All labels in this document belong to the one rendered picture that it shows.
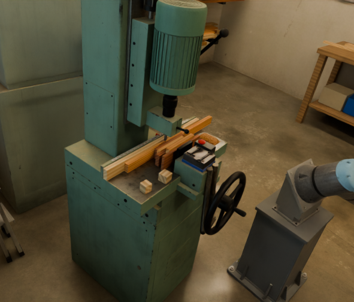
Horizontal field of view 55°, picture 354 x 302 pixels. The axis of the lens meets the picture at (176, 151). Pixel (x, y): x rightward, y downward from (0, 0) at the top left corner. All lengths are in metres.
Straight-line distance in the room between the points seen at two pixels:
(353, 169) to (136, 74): 1.00
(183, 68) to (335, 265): 1.79
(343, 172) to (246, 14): 3.74
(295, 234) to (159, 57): 1.08
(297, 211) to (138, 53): 1.07
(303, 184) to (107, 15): 1.14
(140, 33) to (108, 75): 0.23
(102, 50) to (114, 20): 0.14
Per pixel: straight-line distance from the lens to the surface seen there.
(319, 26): 4.59
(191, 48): 1.22
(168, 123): 1.37
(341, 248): 2.71
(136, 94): 1.38
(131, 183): 1.29
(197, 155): 1.30
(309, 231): 1.85
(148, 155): 1.39
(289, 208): 1.81
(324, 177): 1.68
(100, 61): 1.43
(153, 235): 1.44
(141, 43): 1.31
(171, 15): 1.18
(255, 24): 5.02
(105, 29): 1.37
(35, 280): 2.16
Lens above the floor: 1.73
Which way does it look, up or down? 34 degrees down
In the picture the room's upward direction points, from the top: 9 degrees clockwise
